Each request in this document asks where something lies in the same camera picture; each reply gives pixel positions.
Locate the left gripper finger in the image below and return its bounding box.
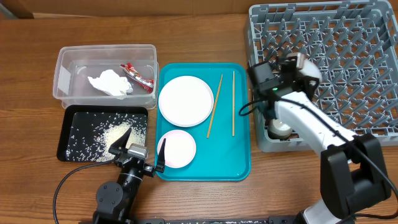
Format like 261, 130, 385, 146
155, 138, 166, 173
109, 128, 132, 154

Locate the grey bowl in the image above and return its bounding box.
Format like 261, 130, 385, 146
299, 59, 323, 83

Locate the pink bowl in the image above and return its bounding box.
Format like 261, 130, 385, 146
157, 129, 197, 169

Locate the white cup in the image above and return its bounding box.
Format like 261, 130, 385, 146
268, 119, 293, 140

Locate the wooden chopstick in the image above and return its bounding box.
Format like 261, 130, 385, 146
232, 71, 235, 137
206, 74, 223, 139

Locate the white napkin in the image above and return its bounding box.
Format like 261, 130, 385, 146
88, 70, 133, 96

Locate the red sauce packet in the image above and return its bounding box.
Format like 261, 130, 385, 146
120, 63, 154, 93

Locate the large white plate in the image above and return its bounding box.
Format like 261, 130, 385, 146
159, 76, 215, 128

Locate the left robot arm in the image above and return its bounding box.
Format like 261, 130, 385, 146
92, 128, 166, 223

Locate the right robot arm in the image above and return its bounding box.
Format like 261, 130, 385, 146
247, 59, 397, 223

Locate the spilled rice pile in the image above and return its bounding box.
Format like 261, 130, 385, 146
61, 112, 147, 162

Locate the black rectangular tray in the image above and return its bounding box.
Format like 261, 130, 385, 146
57, 105, 148, 162

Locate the teal serving tray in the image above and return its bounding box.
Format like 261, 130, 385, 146
155, 63, 251, 181

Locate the grey dish rack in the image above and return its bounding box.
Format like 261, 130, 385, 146
244, 0, 397, 146

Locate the clear plastic bin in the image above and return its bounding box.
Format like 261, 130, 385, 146
52, 44, 159, 110

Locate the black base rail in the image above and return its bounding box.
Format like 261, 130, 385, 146
79, 215, 295, 224

